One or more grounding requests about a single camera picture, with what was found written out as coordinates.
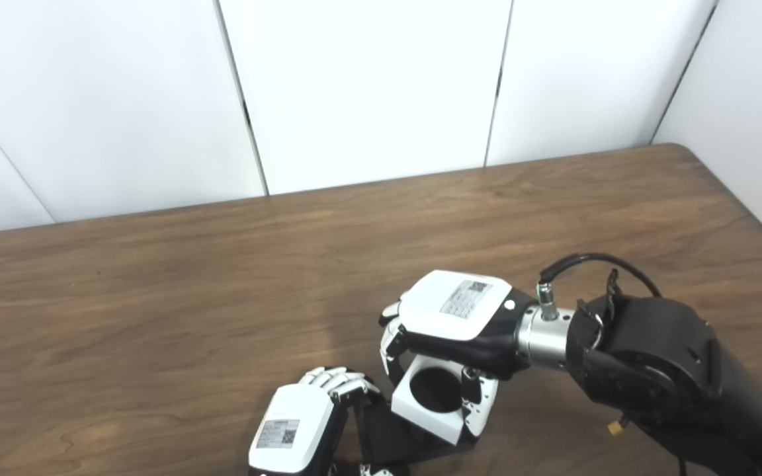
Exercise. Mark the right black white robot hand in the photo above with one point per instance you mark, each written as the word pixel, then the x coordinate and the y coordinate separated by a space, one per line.
pixel 454 311

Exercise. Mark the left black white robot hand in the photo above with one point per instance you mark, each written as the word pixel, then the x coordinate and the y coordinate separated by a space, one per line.
pixel 292 430

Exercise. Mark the black peg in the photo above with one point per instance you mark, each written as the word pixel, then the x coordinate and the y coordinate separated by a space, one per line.
pixel 434 390

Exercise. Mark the white square piece with hole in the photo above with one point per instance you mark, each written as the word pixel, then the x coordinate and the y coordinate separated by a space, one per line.
pixel 407 403

